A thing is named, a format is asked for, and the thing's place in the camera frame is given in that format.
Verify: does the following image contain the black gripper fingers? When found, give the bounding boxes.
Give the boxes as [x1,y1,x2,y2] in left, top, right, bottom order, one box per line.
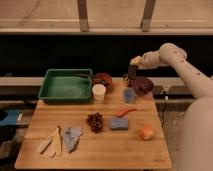
[128,65,138,80]

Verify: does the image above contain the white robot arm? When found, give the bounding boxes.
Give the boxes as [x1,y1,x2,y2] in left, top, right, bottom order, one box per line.
[128,43,213,171]

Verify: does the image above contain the translucent blue cup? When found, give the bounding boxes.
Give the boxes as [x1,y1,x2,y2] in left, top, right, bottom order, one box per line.
[123,87,135,103]

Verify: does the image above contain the white paper cup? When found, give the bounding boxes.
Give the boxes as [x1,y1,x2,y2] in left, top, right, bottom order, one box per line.
[92,84,106,101]

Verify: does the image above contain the dark purple bowl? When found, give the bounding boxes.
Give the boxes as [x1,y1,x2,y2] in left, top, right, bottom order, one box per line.
[131,76,154,96]

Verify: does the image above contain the brown bowl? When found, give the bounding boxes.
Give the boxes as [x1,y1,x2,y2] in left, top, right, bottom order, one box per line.
[92,73,112,88]

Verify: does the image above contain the orange carrot toy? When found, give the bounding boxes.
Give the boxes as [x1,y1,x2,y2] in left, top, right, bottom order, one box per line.
[115,108,137,117]

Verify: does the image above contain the blue sponge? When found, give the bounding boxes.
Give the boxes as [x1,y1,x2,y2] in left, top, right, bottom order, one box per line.
[109,117,129,130]

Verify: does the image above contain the bunch of dark grapes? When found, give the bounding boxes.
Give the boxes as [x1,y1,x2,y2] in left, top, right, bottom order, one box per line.
[87,112,103,133]

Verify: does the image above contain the orange fruit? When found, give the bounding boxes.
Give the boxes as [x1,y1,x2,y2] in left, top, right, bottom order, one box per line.
[139,124,154,140]

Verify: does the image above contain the wooden table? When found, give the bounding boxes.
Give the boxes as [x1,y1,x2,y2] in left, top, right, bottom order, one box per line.
[14,77,173,171]

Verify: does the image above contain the green plastic tray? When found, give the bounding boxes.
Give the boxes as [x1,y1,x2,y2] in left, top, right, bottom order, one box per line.
[38,69,93,103]

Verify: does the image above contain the blue grey cloth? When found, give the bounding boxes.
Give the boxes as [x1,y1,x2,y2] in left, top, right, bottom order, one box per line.
[63,127,82,152]

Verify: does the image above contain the blue object at left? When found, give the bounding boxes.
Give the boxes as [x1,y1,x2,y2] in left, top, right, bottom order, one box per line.
[0,110,22,126]

